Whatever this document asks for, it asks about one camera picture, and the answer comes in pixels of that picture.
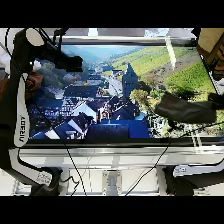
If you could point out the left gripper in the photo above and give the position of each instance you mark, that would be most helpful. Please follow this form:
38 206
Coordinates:
70 63

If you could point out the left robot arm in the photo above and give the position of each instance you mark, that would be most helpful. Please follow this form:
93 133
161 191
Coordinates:
20 126

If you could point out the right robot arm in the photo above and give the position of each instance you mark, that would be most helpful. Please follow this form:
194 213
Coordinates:
181 184

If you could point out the red-brown garment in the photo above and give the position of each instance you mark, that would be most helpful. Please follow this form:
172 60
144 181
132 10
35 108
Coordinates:
34 85

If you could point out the tan garment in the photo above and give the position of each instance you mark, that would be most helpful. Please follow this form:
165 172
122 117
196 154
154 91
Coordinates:
211 38

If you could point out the silver frame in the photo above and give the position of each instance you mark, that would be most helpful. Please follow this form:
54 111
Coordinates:
113 156

